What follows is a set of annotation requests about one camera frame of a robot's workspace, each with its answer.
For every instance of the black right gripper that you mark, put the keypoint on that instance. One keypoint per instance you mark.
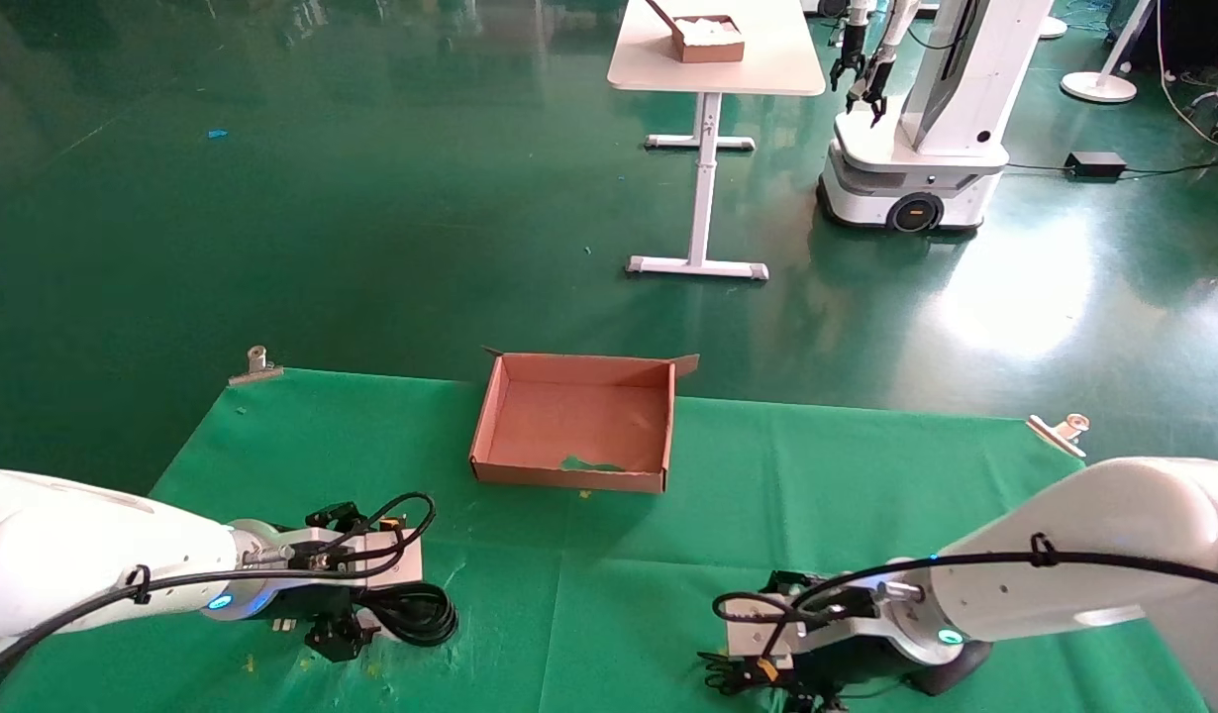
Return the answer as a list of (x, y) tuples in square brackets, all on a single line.
[(951, 668)]

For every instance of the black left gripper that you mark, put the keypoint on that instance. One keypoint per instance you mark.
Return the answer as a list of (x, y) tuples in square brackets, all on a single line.
[(332, 606)]

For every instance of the slim white robot arm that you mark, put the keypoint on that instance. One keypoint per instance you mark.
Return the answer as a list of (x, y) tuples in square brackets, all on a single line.
[(857, 20), (901, 25)]

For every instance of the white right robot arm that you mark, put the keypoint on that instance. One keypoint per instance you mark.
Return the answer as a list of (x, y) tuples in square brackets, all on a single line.
[(1114, 525)]

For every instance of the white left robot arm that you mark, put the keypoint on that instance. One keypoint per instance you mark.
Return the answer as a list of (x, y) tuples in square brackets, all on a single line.
[(74, 545)]

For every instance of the open brown cardboard box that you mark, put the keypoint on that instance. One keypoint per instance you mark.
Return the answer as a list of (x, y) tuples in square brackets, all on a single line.
[(579, 421)]

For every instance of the small cardboard box white contents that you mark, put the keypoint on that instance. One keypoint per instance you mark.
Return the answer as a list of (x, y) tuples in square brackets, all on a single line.
[(713, 40)]

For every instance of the green table cloth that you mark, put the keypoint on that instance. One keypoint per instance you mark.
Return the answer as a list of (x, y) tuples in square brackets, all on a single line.
[(609, 594)]

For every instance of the metal cloth clip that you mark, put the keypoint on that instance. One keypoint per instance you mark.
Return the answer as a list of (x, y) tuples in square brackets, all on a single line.
[(257, 366), (1060, 434)]

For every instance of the white wheeled robot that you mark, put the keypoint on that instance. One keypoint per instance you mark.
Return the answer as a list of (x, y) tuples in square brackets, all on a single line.
[(926, 173)]

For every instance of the small black robot claw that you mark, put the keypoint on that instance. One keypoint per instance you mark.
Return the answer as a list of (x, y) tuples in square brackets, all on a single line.
[(871, 94), (847, 71)]

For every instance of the black floor power brick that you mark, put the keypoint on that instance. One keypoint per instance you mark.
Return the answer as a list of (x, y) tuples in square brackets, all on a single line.
[(1095, 163)]

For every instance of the white adjustable table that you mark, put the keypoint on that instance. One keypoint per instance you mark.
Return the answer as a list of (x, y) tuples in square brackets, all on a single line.
[(718, 74)]

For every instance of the white round-base floor stand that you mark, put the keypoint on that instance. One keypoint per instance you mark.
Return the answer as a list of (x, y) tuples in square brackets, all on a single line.
[(1099, 87)]

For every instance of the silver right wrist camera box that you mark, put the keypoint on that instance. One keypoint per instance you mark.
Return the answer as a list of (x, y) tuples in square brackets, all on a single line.
[(817, 636)]

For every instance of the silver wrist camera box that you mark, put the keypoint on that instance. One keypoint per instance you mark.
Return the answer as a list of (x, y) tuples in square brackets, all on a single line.
[(817, 636), (371, 569)]

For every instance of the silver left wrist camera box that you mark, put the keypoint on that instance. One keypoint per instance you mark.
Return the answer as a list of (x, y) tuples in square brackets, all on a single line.
[(371, 569)]

